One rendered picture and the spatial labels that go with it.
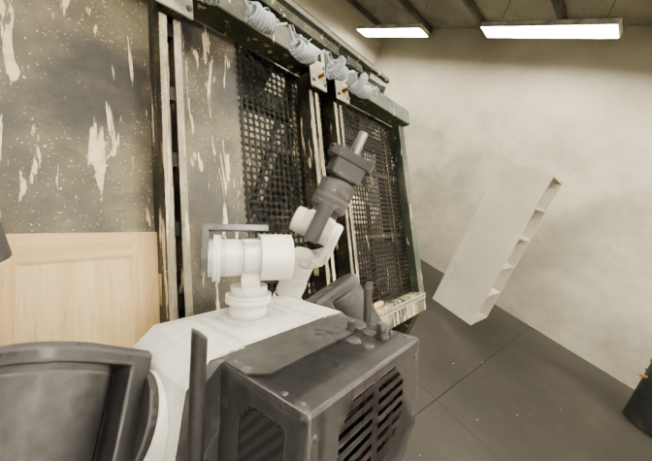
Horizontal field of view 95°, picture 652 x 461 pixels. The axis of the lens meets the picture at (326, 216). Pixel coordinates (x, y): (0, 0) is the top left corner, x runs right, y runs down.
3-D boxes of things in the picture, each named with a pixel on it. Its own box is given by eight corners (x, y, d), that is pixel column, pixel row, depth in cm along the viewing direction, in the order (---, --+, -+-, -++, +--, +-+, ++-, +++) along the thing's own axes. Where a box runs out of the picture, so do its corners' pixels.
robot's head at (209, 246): (269, 280, 40) (270, 223, 41) (199, 283, 37) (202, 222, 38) (262, 278, 46) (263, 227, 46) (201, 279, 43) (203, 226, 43)
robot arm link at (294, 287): (312, 254, 82) (288, 308, 89) (278, 250, 76) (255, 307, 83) (328, 280, 74) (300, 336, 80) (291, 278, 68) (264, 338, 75)
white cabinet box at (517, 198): (471, 325, 385) (554, 175, 334) (432, 298, 424) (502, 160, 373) (486, 317, 427) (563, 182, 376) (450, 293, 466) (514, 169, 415)
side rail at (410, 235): (403, 291, 194) (419, 292, 187) (383, 129, 206) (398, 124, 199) (407, 289, 200) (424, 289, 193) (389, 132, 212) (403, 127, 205)
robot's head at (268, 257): (293, 300, 41) (295, 236, 41) (214, 305, 38) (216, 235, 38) (282, 288, 47) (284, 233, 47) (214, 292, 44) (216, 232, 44)
